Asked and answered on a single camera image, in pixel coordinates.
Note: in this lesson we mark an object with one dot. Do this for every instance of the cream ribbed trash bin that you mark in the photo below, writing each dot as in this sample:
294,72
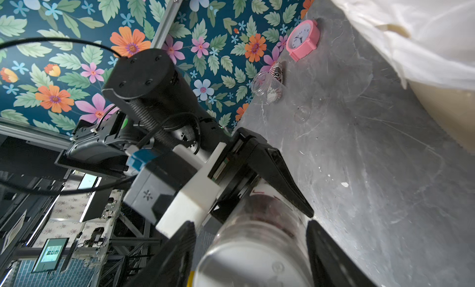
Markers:
453,110

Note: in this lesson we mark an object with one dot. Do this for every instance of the pink alarm clock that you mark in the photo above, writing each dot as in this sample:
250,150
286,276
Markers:
303,40

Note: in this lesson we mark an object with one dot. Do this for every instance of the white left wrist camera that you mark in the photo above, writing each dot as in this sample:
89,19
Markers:
175,188

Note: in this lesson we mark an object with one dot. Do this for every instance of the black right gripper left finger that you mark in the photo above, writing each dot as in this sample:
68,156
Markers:
171,267

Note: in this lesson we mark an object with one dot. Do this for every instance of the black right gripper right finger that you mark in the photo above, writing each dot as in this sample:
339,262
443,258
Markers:
329,264

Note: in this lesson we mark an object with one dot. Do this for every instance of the white plastic bin liner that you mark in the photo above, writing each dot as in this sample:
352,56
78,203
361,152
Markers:
431,42

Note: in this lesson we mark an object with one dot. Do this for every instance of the clear transparent jar lid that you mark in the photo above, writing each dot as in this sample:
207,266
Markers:
301,114

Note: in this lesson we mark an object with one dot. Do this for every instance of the striped flag pattern can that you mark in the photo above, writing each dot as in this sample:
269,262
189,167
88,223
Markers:
276,77

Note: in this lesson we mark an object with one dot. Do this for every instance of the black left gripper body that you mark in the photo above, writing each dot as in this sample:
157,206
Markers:
239,164

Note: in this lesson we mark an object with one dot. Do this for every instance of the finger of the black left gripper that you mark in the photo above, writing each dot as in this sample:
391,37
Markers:
270,166

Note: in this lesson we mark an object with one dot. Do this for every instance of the clear flower tea jar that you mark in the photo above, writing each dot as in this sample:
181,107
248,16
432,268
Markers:
267,86

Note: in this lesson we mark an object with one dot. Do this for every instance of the tablet screen in background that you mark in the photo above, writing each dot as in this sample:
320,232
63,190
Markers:
50,255

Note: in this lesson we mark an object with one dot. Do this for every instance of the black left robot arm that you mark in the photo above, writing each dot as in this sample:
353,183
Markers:
156,113

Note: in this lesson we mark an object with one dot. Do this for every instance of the clear jar with white lid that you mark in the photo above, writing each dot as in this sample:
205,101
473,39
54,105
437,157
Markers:
261,244

